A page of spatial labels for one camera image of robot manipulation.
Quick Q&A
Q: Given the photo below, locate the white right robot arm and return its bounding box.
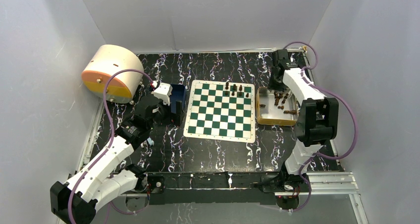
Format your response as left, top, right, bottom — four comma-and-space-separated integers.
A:
268, 49, 339, 191

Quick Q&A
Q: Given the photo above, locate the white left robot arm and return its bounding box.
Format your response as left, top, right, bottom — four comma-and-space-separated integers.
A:
50, 92, 186, 224

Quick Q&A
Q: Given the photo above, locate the black base frame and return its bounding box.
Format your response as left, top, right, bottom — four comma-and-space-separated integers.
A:
148, 171, 309, 209

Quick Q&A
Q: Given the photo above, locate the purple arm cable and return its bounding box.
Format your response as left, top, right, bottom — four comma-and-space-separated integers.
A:
67, 68, 157, 224
283, 41, 358, 213

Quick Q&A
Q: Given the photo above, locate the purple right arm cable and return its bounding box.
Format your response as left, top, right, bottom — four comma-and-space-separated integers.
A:
283, 41, 358, 213

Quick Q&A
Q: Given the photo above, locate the aluminium rail frame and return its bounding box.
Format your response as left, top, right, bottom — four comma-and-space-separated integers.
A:
307, 171, 359, 195

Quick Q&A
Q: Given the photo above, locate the beige rectangular tin tray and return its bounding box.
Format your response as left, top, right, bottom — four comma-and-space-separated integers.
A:
256, 87, 298, 126

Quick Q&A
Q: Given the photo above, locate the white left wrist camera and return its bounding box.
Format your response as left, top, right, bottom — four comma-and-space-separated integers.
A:
152, 83, 172, 105

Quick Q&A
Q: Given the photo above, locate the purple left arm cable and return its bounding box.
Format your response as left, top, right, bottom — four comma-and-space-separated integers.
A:
67, 68, 157, 224

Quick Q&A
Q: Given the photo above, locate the small white blue clip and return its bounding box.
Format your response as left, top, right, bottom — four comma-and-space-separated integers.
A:
141, 137, 154, 148

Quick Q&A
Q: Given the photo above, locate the green white chess board mat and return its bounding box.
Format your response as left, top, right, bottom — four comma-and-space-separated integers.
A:
183, 80, 256, 143

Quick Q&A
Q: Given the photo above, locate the blue square tray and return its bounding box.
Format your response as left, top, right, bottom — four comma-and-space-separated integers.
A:
169, 84, 187, 126

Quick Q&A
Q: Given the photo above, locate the cream orange cylindrical drum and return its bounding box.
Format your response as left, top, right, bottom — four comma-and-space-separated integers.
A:
81, 44, 144, 104

